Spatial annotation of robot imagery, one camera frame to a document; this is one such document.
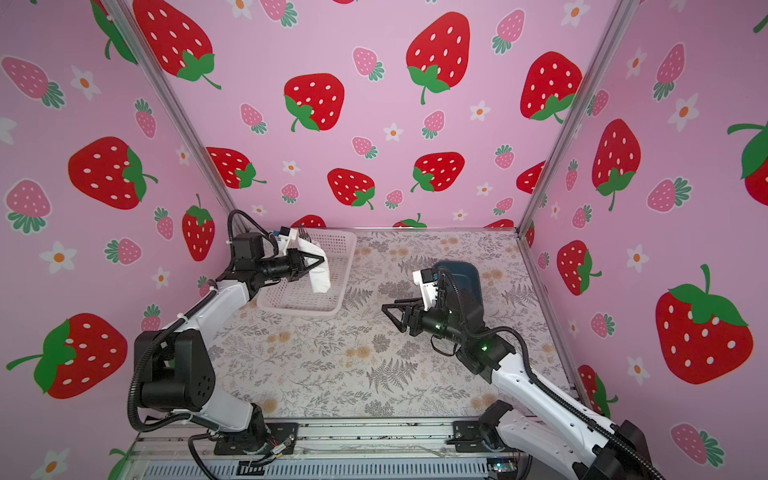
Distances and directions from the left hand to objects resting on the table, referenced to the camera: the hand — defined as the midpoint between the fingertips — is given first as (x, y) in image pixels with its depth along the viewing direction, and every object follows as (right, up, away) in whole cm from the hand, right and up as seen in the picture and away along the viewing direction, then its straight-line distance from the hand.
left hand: (323, 260), depth 82 cm
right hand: (+18, -11, -14) cm, 25 cm away
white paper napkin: (0, -4, -2) cm, 5 cm away
